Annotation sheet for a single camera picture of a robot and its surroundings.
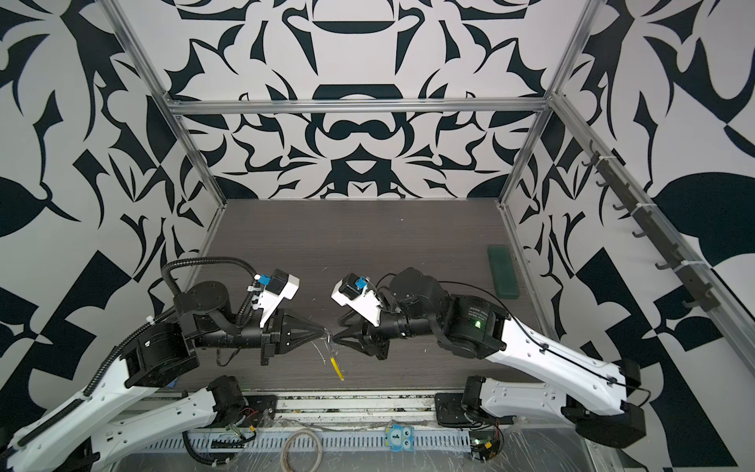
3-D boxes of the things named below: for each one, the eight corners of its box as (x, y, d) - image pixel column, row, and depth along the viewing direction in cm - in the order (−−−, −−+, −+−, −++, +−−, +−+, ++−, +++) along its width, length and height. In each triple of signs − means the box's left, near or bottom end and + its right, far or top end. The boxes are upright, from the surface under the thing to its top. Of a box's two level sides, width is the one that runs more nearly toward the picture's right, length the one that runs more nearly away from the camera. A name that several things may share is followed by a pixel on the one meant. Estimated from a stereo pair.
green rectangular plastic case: (494, 297, 98) (498, 292, 95) (486, 250, 110) (489, 244, 107) (518, 299, 98) (522, 294, 95) (507, 251, 110) (511, 245, 107)
